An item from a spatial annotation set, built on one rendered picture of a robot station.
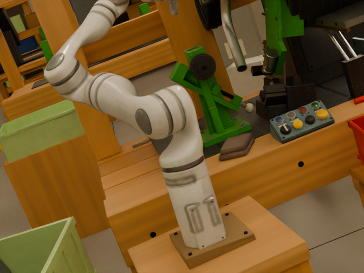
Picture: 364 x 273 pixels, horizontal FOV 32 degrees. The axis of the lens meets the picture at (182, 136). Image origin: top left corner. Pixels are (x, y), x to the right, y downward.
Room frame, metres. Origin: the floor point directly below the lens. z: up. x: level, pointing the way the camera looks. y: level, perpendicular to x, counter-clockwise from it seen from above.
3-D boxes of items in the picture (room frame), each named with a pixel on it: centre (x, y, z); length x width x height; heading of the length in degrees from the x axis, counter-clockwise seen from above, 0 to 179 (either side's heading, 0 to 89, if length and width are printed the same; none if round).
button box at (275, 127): (1.59, -0.31, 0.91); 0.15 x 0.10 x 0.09; 96
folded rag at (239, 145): (1.61, -0.13, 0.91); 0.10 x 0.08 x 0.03; 154
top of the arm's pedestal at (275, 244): (1.24, 0.03, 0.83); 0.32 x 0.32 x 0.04; 10
